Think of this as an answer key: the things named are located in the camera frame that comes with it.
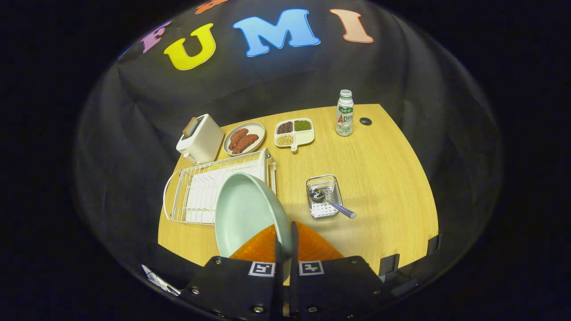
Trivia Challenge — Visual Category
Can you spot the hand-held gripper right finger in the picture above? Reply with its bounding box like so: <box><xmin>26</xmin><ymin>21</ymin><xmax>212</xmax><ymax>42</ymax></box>
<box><xmin>289</xmin><ymin>221</ymin><xmax>395</xmax><ymax>319</ymax></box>

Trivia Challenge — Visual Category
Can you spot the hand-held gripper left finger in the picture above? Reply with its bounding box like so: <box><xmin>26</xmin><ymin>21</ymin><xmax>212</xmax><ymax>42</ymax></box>
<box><xmin>178</xmin><ymin>224</ymin><xmax>285</xmax><ymax>321</ymax></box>

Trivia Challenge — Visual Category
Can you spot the pale green plate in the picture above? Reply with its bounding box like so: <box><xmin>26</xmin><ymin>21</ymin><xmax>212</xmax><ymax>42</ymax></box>
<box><xmin>215</xmin><ymin>172</ymin><xmax>293</xmax><ymax>260</ymax></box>

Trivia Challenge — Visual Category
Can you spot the spoon with blue patterned handle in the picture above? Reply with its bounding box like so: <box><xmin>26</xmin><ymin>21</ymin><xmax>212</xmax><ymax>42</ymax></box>
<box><xmin>310</xmin><ymin>189</ymin><xmax>357</xmax><ymax>219</ymax></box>

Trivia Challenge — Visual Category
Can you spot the metal wire basket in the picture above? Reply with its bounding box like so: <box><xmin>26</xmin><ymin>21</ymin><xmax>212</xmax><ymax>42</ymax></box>
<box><xmin>306</xmin><ymin>174</ymin><xmax>344</xmax><ymax>219</ymax></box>

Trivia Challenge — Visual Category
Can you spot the white wire dish rack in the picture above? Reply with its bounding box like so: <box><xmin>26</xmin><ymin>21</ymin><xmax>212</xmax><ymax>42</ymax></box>
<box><xmin>163</xmin><ymin>148</ymin><xmax>277</xmax><ymax>226</ymax></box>

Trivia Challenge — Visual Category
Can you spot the beige oval plate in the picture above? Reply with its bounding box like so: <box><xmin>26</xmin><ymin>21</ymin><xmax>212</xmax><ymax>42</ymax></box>
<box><xmin>223</xmin><ymin>122</ymin><xmax>266</xmax><ymax>156</ymax></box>

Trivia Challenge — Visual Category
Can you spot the white divided tray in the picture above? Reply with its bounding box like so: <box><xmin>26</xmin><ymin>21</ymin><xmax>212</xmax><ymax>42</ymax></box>
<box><xmin>274</xmin><ymin>118</ymin><xmax>315</xmax><ymax>152</ymax></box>

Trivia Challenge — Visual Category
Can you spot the red sausage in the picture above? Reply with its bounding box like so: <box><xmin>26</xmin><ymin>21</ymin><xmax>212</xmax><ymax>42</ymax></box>
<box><xmin>232</xmin><ymin>134</ymin><xmax>259</xmax><ymax>155</ymax></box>
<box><xmin>228</xmin><ymin>128</ymin><xmax>249</xmax><ymax>151</ymax></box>

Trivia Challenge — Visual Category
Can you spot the white green-label drink bottle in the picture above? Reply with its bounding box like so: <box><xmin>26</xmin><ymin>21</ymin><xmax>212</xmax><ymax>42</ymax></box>
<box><xmin>335</xmin><ymin>90</ymin><xmax>354</xmax><ymax>136</ymax></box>

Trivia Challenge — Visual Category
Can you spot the white toaster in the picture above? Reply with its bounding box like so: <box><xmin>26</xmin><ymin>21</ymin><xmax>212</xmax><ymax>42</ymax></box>
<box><xmin>176</xmin><ymin>114</ymin><xmax>225</xmax><ymax>165</ymax></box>

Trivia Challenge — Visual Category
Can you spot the black backdrop cloth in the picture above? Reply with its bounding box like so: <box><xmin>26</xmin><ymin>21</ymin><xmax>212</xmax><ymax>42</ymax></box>
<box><xmin>74</xmin><ymin>0</ymin><xmax>505</xmax><ymax>295</ymax></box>

